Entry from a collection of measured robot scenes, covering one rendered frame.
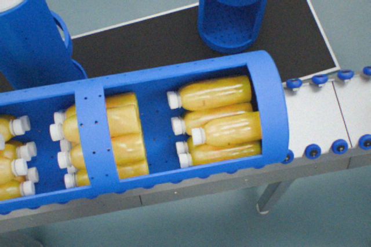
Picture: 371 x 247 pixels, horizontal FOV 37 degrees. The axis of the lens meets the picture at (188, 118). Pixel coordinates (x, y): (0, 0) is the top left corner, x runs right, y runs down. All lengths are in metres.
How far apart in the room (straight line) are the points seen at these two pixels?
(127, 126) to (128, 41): 1.29
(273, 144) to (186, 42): 1.31
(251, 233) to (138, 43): 0.99
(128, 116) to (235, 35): 1.34
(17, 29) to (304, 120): 0.88
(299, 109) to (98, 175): 0.63
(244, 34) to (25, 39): 1.11
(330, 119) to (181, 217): 1.02
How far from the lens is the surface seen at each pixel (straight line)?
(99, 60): 2.50
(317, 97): 1.61
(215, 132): 1.30
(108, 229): 2.42
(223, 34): 2.53
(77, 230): 2.44
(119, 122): 1.27
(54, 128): 1.30
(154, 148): 1.48
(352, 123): 1.61
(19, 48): 1.82
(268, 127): 1.25
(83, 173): 1.35
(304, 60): 2.53
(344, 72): 1.60
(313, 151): 1.50
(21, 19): 1.70
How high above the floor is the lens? 2.37
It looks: 70 degrees down
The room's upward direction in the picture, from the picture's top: 1 degrees clockwise
